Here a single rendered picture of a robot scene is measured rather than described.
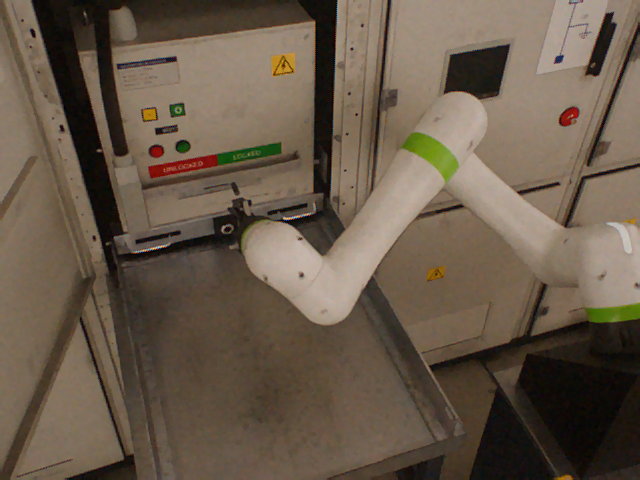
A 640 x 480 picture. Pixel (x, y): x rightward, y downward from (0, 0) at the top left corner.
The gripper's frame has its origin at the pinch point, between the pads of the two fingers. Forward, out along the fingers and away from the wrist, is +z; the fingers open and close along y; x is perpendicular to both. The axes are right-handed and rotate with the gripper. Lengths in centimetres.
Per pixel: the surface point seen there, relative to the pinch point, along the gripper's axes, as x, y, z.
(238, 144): 5.2, -16.1, 10.2
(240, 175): 4.1, -8.8, 9.7
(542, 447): 48, 54, -37
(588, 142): 107, 3, 16
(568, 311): 123, 71, 52
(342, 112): 29.9, -19.4, 3.4
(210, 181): -3.1, -8.8, 9.8
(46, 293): -42.2, 6.3, 0.6
